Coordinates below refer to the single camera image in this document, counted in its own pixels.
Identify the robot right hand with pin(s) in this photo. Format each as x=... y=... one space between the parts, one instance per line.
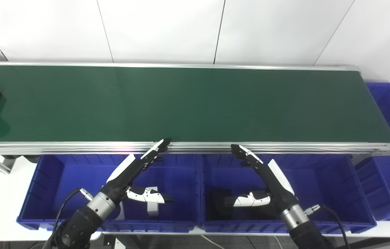
x=277 y=188

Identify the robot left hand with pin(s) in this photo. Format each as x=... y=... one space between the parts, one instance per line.
x=125 y=174

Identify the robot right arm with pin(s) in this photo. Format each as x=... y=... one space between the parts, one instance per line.
x=305 y=231

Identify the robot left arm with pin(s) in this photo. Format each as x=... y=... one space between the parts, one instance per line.
x=81 y=224

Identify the green conveyor belt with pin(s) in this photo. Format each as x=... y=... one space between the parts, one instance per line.
x=77 y=148
x=181 y=103

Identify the black plastic part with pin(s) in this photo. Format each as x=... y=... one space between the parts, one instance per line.
x=217 y=204

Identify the black motor under conveyor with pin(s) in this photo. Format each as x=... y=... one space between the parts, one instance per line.
x=25 y=158

